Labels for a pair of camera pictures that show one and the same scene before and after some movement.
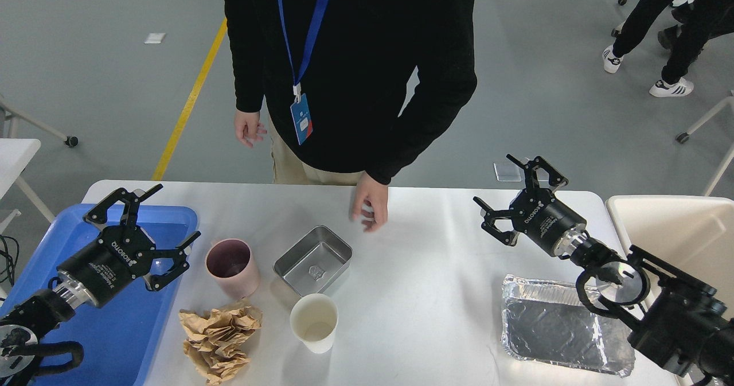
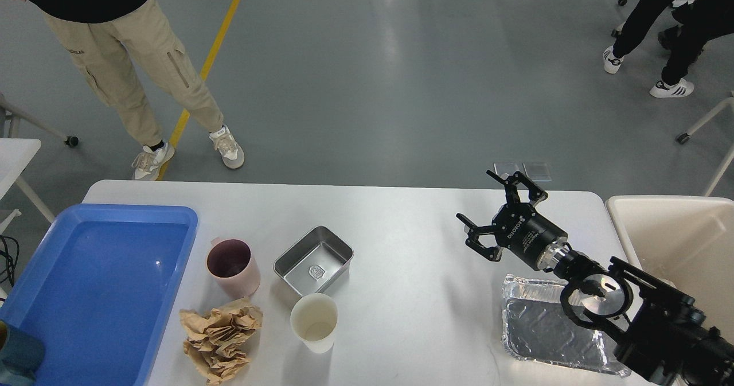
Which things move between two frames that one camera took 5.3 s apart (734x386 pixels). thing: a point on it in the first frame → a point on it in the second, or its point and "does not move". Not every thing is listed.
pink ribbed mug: (231, 262) does not move
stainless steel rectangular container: (315, 264) does not move
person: (360, 71) → (93, 14)
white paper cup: (313, 318) does not move
